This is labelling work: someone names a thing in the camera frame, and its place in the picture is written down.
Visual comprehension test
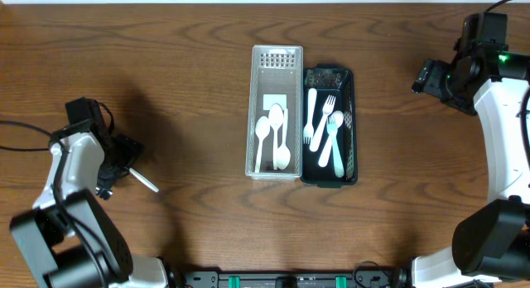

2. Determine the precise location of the white spoon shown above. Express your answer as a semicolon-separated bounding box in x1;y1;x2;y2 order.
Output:
268;103;283;170
318;110;344;167
128;168;159;193
254;116;271;173

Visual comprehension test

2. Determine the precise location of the white fork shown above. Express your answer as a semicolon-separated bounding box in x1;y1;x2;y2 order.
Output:
303;88;317;145
310;95;336;152

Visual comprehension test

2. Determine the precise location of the pale green fork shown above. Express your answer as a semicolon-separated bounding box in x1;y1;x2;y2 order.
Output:
327;111;345;178

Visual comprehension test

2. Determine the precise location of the white spoon bowl down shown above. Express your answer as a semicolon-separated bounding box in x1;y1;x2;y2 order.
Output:
277;109;291;170

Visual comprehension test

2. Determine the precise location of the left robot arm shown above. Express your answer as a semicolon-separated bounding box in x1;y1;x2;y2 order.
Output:
9;97;179;288

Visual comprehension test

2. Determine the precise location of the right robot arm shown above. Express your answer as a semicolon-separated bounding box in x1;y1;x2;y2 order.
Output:
410;11;529;287

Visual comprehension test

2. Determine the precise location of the black plastic basket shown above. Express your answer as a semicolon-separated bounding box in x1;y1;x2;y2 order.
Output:
301;65;358;188

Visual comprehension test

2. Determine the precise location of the white sticker label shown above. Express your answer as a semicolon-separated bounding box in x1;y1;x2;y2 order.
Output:
263;94;287;111

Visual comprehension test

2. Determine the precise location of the clear plastic basket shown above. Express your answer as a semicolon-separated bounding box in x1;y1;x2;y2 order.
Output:
245;45;303;180

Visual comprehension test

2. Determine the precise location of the left black cable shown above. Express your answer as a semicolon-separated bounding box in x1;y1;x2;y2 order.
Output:
0;101;125;288

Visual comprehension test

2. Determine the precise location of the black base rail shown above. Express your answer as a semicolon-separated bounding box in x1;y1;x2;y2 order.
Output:
175;262;413;288

